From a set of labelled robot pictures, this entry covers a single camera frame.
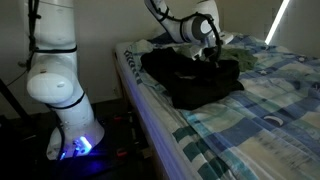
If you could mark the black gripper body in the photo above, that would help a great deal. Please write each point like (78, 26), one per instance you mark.
(212, 55)

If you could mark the black shirt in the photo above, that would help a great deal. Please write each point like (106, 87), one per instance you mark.
(192, 83)

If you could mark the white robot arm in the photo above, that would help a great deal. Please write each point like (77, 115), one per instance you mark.
(52, 65)

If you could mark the green shirt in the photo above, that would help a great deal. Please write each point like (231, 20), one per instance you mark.
(245, 59)

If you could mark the dark blue pillow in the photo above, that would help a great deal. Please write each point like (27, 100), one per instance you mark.
(164, 38)

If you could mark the blue plaid bed sheet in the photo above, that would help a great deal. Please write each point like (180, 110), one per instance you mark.
(270, 130)

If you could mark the wooden bed frame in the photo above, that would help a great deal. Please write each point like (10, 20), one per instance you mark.
(149, 164)

